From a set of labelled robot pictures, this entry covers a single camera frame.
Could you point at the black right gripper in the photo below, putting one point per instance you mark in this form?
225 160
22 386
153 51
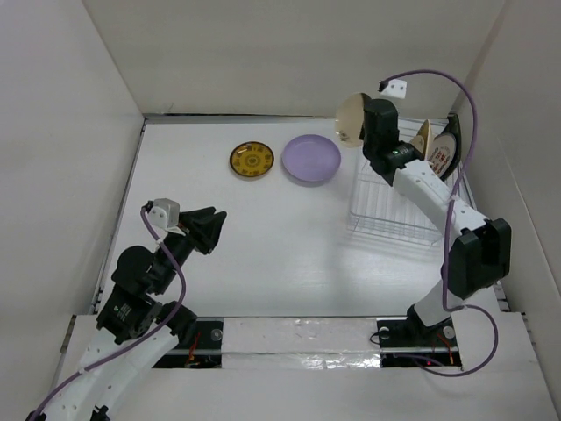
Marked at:
361 134

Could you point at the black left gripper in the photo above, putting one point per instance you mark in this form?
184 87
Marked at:
195 218

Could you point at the cream plate with ink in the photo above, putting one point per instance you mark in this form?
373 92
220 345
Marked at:
349 120

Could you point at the cream plate with motifs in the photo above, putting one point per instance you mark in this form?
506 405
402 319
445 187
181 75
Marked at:
419 143

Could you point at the bamboo weave pattern tray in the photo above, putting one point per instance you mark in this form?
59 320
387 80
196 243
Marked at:
426 130

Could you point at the white plate red characters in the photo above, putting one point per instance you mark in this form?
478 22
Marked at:
440 155

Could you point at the black floral square plate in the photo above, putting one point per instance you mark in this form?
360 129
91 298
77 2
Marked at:
453 144

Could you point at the purple round plate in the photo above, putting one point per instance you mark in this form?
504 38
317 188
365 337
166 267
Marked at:
311 158

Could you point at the yellow brown patterned plate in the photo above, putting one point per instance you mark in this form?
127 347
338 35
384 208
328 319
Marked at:
251 159

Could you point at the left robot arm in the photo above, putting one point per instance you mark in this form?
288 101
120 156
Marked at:
144 317

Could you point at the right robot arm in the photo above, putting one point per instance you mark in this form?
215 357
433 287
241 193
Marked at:
477 249

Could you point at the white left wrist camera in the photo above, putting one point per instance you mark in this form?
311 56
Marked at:
163 213

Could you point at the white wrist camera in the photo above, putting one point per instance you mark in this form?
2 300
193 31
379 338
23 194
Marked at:
394 88
163 213

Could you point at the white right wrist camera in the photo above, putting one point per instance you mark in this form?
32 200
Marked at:
394 88

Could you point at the white wire dish rack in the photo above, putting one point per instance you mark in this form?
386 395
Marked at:
377 209

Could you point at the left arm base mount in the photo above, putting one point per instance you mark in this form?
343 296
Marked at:
202 350

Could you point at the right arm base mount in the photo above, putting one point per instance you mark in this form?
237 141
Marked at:
407 342

